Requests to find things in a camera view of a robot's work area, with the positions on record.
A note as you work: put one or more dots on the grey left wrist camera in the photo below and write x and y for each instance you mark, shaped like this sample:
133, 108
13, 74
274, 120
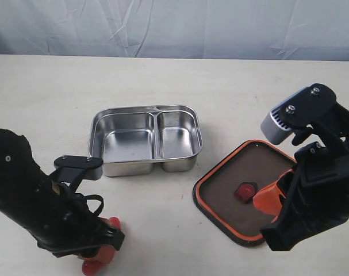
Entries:
68, 168

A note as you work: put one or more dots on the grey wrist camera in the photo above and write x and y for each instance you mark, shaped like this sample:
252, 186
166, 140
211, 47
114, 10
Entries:
68, 168
297, 111

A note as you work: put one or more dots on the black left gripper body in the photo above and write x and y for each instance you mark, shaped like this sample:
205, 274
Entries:
72, 225

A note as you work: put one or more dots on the blue-grey backdrop cloth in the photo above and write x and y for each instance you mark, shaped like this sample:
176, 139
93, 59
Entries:
274, 30

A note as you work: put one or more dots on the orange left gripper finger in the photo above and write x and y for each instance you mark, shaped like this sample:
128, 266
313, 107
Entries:
104, 255

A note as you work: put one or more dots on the dark transparent lunch box lid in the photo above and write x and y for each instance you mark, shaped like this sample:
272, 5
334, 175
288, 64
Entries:
226, 194

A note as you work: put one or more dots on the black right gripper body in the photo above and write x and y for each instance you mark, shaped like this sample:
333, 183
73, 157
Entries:
316, 191

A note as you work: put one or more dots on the steel two-compartment lunch box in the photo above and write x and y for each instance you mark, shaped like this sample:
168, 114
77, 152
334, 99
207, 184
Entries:
133, 140

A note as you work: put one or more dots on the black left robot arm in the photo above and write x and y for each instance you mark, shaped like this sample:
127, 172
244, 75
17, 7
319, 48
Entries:
22, 182

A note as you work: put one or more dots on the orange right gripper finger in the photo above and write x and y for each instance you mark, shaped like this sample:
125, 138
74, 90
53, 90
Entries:
268, 199

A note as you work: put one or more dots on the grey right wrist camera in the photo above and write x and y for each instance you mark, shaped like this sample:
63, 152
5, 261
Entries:
297, 111

